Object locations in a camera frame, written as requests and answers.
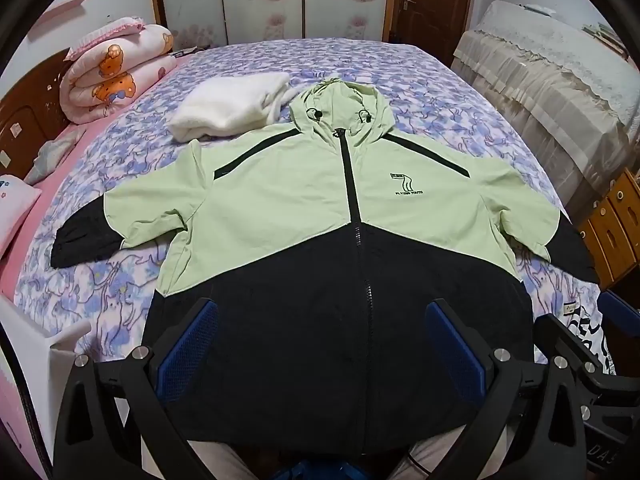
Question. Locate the pink bed sheet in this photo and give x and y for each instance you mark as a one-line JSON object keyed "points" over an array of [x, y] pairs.
{"points": [[55, 185]]}

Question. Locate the brown wooden door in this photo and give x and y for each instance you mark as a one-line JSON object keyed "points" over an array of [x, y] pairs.
{"points": [[435, 5]]}

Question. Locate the wooden drawer cabinet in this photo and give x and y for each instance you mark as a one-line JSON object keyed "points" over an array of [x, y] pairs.
{"points": [[615, 240]]}

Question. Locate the brown wooden headboard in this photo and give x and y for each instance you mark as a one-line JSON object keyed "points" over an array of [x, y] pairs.
{"points": [[30, 120]]}

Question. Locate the folded white fleece garment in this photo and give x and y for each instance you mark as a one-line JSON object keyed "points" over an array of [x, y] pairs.
{"points": [[225, 105]]}

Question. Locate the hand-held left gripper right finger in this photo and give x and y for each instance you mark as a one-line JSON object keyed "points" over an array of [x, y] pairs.
{"points": [[452, 355]]}

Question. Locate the pink pillow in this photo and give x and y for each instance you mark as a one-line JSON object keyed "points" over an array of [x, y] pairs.
{"points": [[15, 210]]}

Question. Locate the rolled pink bear-print quilt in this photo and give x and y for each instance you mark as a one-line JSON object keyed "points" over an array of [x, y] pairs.
{"points": [[120, 70]]}

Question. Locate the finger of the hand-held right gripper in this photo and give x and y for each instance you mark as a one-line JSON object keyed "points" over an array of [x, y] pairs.
{"points": [[620, 306], [575, 345]]}

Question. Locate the grey cloth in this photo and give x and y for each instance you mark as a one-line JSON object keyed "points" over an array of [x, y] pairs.
{"points": [[50, 155]]}

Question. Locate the black and white printed bag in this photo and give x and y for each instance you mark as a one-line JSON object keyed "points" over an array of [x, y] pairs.
{"points": [[587, 327]]}

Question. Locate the stack of books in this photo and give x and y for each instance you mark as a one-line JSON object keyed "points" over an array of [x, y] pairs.
{"points": [[607, 35]]}

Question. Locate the lace-covered beige furniture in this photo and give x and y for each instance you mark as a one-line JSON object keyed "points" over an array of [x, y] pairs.
{"points": [[540, 90]]}

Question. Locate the pink wall shelf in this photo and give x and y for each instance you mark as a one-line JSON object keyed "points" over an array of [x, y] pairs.
{"points": [[72, 2]]}

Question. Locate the green and black hooded jacket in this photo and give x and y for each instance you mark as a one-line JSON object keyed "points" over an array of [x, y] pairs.
{"points": [[280, 210]]}

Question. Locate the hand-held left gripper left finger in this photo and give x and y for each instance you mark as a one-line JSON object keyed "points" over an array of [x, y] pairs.
{"points": [[190, 350]]}

